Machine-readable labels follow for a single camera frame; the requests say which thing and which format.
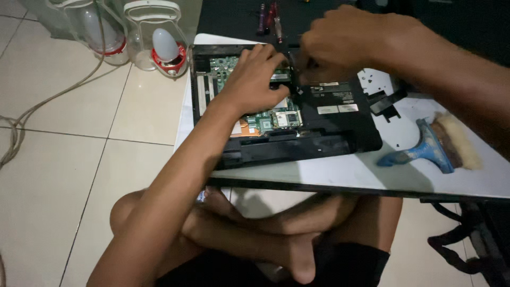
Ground person's right hand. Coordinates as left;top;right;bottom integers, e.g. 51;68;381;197
298;5;386;85

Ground person's left hand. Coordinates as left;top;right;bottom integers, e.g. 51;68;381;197
215;43;291;118

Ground white perforated panel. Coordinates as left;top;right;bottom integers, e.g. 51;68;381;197
356;68;400;97

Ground opened black laptop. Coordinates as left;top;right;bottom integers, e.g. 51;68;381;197
190;43;383;171

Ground black plastic cover piece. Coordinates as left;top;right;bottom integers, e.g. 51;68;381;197
367;88;409;123

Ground black mat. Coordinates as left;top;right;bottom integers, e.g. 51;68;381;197
196;0;359;54

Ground clear bulb package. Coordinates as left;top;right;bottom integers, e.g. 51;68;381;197
47;0;130;67
123;0;190;79

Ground person's legs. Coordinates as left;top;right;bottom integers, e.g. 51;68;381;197
109;187;404;285

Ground black shorts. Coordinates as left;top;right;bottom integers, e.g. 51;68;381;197
155;239;391;287

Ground clear handled screwdriver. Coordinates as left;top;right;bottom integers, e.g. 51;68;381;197
273;16;284;44

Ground red handled screwdriver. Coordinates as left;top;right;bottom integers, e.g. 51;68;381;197
265;1;278;29

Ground purple handled screwdriver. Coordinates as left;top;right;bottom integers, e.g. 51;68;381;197
257;3;268;36

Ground blue handled brush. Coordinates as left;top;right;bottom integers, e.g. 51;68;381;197
376;112;483;175

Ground black bag strap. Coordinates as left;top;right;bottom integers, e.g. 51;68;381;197
427;200;510;287

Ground white cable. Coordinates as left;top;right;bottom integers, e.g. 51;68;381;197
0;10;110;170

